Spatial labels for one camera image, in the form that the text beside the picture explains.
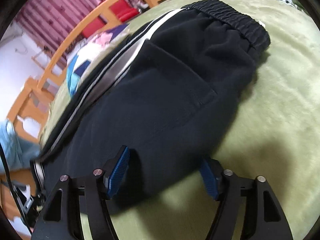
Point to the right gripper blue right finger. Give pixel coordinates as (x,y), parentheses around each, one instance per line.
(211,172)

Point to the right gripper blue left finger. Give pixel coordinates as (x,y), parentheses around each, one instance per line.
(115,169)

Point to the black track pants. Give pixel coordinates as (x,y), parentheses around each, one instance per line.
(168,92)

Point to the light blue plush blanket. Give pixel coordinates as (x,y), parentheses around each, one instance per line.
(18,151)

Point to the green fleece bed blanket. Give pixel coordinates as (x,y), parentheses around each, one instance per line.
(276,132)

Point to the left red chair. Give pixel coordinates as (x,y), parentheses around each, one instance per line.
(92,27)

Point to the maroon striped curtain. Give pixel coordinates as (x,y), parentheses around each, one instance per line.
(48,22)

